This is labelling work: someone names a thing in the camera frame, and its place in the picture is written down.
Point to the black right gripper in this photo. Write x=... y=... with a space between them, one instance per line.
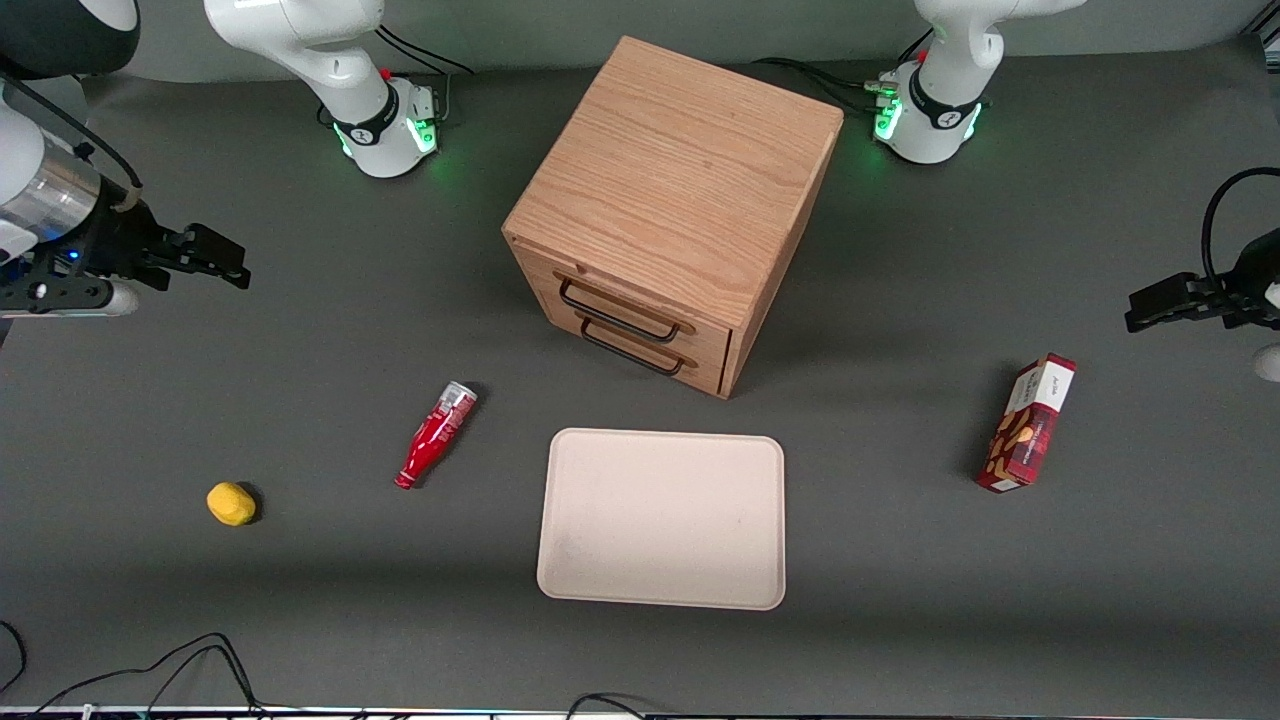
x=112 y=240

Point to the red plaid shortbread box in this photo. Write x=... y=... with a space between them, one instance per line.
x=1028 y=425

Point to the red ketchup bottle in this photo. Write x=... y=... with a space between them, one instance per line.
x=435 y=435

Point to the beige rectangular tray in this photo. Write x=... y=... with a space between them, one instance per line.
x=662 y=520

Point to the yellow lemon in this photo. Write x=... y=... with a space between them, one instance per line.
x=231 y=503

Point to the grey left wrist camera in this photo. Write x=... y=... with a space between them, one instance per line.
x=1270 y=363

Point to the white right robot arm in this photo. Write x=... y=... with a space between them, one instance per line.
x=300 y=40

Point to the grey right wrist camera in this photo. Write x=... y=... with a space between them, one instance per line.
x=60 y=297

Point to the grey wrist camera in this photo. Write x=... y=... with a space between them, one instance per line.
x=60 y=297
x=1270 y=363

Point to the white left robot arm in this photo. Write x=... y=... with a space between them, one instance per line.
x=945 y=90

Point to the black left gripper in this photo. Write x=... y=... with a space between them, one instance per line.
x=1254 y=275

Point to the wooden two-drawer cabinet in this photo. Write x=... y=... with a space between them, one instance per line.
x=680 y=190

